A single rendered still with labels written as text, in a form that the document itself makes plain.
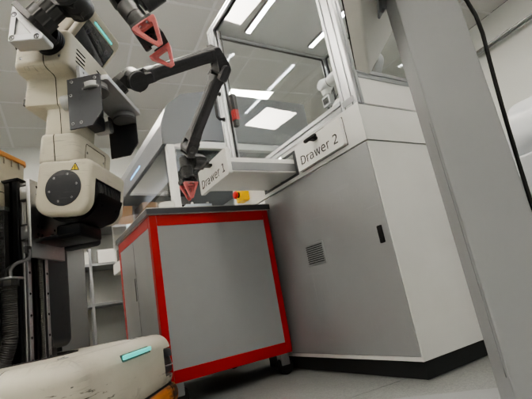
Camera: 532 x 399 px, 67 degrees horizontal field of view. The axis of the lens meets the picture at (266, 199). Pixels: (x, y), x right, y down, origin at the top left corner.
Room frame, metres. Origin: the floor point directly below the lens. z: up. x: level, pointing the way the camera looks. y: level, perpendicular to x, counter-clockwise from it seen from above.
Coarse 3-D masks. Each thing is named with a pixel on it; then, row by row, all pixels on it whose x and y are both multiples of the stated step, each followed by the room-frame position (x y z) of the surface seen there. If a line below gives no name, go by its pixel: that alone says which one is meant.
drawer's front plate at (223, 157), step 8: (224, 152) 1.47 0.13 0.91; (216, 160) 1.54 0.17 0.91; (224, 160) 1.48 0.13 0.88; (208, 168) 1.61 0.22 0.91; (216, 168) 1.55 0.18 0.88; (224, 168) 1.49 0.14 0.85; (200, 176) 1.69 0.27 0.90; (208, 176) 1.62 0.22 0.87; (216, 176) 1.56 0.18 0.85; (224, 176) 1.50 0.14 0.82; (200, 184) 1.70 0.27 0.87; (208, 184) 1.63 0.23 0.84; (216, 184) 1.58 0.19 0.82
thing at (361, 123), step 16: (352, 112) 1.34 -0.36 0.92; (368, 112) 1.34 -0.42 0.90; (384, 112) 1.38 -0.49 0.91; (400, 112) 1.43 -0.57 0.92; (320, 128) 1.49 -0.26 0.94; (352, 128) 1.35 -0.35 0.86; (368, 128) 1.32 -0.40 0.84; (384, 128) 1.37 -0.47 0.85; (400, 128) 1.42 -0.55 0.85; (416, 128) 1.47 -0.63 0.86; (352, 144) 1.37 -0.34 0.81; (304, 176) 1.63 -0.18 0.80; (256, 192) 1.95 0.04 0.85; (272, 192) 1.84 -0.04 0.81
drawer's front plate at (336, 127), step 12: (336, 120) 1.38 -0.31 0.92; (324, 132) 1.45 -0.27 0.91; (336, 132) 1.40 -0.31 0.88; (300, 144) 1.58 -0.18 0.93; (312, 144) 1.52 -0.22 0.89; (336, 144) 1.41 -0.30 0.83; (300, 156) 1.59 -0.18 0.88; (312, 156) 1.53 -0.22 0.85; (324, 156) 1.48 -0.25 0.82; (300, 168) 1.61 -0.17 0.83
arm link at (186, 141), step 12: (228, 72) 1.54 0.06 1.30; (216, 84) 1.57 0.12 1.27; (204, 96) 1.59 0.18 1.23; (216, 96) 1.61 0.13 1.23; (204, 108) 1.61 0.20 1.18; (192, 120) 1.65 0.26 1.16; (204, 120) 1.65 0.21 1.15; (192, 132) 1.65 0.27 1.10; (180, 144) 1.71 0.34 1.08; (192, 144) 1.68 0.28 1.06
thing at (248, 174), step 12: (240, 168) 1.51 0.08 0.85; (252, 168) 1.54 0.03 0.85; (264, 168) 1.58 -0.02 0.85; (276, 168) 1.61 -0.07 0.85; (288, 168) 1.64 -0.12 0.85; (228, 180) 1.61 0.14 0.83; (240, 180) 1.64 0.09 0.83; (252, 180) 1.67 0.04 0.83; (264, 180) 1.71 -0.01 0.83; (276, 180) 1.74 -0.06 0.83
